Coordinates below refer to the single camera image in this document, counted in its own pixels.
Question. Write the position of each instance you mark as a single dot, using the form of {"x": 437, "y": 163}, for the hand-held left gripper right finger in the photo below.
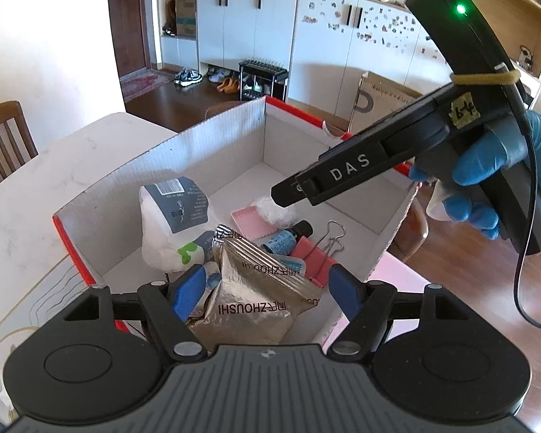
{"x": 345, "y": 288}

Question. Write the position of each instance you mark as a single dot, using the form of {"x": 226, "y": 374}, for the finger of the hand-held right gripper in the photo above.
{"x": 293, "y": 189}

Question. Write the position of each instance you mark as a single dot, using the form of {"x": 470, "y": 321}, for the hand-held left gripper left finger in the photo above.
{"x": 189, "y": 288}

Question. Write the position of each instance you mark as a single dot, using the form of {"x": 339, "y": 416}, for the red and white cardboard box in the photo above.
{"x": 297, "y": 144}

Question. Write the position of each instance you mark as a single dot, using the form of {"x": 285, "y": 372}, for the small dark bottle blue label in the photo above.
{"x": 282, "y": 240}

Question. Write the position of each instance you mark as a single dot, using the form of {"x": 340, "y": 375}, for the pink packet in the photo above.
{"x": 248, "y": 221}

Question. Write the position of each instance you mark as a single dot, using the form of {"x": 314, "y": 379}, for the blue white sachet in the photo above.
{"x": 293, "y": 265}

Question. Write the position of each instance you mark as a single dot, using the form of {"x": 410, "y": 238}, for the silver foil snack bag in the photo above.
{"x": 252, "y": 297}

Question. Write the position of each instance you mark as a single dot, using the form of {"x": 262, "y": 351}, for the white tissue pack grey label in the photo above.
{"x": 162, "y": 230}

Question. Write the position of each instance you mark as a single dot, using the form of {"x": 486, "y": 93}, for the white marble desktop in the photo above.
{"x": 49, "y": 176}

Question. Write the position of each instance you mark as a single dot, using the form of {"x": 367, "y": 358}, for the person's right hand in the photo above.
{"x": 487, "y": 158}

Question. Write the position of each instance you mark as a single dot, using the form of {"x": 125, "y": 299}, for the large cardboard box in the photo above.
{"x": 383, "y": 99}

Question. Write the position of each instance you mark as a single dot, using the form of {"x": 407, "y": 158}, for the pink binder clip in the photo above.
{"x": 311, "y": 257}

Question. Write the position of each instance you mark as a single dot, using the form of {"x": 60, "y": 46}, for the wooden chair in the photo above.
{"x": 412, "y": 230}
{"x": 4, "y": 140}

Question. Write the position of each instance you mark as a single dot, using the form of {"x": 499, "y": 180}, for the white cabinet with stickers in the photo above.
{"x": 324, "y": 54}

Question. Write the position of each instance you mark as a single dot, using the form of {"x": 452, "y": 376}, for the orange slippers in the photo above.
{"x": 228, "y": 85}

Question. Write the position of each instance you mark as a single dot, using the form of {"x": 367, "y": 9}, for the black shoe rack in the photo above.
{"x": 263, "y": 70}

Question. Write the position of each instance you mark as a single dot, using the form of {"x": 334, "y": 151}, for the white shoes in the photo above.
{"x": 216, "y": 76}

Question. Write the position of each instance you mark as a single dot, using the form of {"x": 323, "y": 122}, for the dark sneakers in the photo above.
{"x": 188, "y": 76}

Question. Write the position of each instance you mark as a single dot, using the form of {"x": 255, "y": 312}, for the patterned rug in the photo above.
{"x": 144, "y": 83}

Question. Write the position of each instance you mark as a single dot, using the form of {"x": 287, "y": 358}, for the small cardboard box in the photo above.
{"x": 185, "y": 16}

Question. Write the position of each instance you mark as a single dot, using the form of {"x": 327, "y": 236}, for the brown boots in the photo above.
{"x": 169, "y": 18}

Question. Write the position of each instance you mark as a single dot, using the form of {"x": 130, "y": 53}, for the brown door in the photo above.
{"x": 126, "y": 22}

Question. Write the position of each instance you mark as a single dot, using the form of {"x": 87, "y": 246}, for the wooden wall shelf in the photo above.
{"x": 491, "y": 4}

